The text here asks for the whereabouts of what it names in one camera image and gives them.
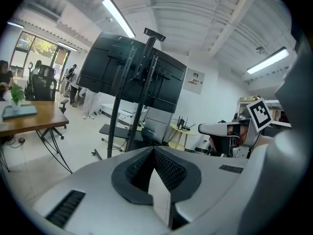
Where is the black router with antennas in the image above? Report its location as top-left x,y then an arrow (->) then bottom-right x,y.
176,116 -> 197,132

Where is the black screen stand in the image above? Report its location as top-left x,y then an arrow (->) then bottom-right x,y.
91,27 -> 167,161

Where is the white cabinet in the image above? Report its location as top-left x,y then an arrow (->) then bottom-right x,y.
142,105 -> 174,146

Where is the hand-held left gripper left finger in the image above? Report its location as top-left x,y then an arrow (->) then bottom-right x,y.
33,146 -> 170,235

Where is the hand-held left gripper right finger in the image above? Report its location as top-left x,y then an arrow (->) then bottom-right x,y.
154,146 -> 249,231

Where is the wooden table with black legs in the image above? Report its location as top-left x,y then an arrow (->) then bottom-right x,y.
0,100 -> 73,175

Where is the long ceiling light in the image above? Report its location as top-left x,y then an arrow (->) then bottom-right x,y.
101,0 -> 136,39
6,21 -> 25,29
246,46 -> 290,75
57,41 -> 79,52

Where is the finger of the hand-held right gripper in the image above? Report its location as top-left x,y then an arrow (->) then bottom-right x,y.
198,122 -> 251,136

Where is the large black screen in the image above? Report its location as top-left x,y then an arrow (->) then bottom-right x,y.
76,30 -> 188,114

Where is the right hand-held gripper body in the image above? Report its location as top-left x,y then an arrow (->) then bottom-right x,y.
209,98 -> 291,159

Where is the teal tray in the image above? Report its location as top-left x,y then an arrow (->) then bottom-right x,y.
1,104 -> 39,120

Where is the yellow round side table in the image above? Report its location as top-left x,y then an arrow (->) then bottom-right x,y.
167,122 -> 197,152

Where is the large window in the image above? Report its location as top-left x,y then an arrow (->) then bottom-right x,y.
10,30 -> 69,78

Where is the black office chair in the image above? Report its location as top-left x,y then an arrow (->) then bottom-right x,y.
25,64 -> 68,141

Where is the small green potted plant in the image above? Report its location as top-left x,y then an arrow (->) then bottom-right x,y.
8,83 -> 26,113

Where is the white wall electrical panel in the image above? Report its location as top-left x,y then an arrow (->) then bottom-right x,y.
182,68 -> 205,95

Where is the low white table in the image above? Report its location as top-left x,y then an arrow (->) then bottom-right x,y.
99,102 -> 138,125

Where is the person's grey clothing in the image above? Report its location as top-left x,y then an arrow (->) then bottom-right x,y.
234,0 -> 313,235

